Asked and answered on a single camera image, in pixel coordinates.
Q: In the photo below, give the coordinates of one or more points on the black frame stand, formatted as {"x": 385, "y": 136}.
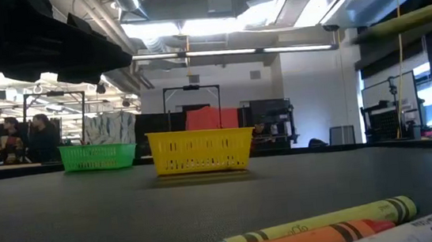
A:
{"x": 54, "y": 93}

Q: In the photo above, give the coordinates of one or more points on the black pegboard rack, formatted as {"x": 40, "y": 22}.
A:
{"x": 385, "y": 124}

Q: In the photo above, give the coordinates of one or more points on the person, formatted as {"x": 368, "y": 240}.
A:
{"x": 45, "y": 141}
{"x": 9, "y": 143}

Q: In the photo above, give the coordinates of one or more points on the patterned white cloth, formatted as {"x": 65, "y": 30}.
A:
{"x": 109, "y": 129}

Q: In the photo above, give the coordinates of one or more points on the round silver duct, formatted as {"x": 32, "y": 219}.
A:
{"x": 131, "y": 2}

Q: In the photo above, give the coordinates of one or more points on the grey ceiling box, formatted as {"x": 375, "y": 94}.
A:
{"x": 220, "y": 1}

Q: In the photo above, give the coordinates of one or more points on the black dome object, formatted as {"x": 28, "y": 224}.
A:
{"x": 316, "y": 143}

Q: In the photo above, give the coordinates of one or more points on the red cloth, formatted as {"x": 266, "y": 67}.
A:
{"x": 208, "y": 118}

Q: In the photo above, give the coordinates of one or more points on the yellow-green crayon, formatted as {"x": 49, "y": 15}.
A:
{"x": 409, "y": 21}
{"x": 329, "y": 219}

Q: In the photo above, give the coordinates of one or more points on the grey waste bin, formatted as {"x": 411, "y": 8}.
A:
{"x": 341, "y": 136}

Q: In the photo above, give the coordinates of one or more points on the black camera stand frame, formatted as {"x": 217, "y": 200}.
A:
{"x": 191, "y": 87}

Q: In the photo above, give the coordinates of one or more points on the black shelf rack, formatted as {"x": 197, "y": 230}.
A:
{"x": 271, "y": 111}

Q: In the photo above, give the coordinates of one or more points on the long ceiling strip light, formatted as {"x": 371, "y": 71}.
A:
{"x": 221, "y": 52}

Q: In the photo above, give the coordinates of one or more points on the black crayon white wrapper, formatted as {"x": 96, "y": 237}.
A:
{"x": 429, "y": 229}

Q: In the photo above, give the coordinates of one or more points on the green plastic basket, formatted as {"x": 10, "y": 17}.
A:
{"x": 97, "y": 146}

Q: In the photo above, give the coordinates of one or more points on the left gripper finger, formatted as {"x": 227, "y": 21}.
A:
{"x": 102, "y": 56}

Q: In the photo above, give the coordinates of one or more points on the yellow plastic basket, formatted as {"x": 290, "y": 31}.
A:
{"x": 201, "y": 135}

